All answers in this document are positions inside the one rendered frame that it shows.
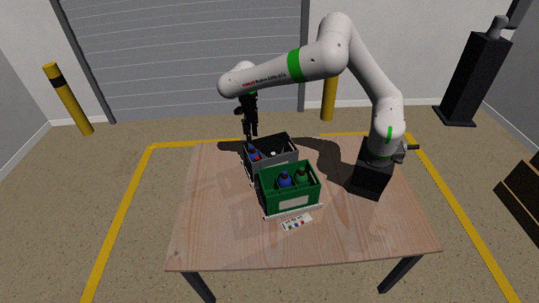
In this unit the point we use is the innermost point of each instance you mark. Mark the white paper pick list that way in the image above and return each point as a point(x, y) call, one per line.
point(296, 221)

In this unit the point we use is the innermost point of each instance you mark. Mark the green crate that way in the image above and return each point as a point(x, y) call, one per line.
point(278, 200)

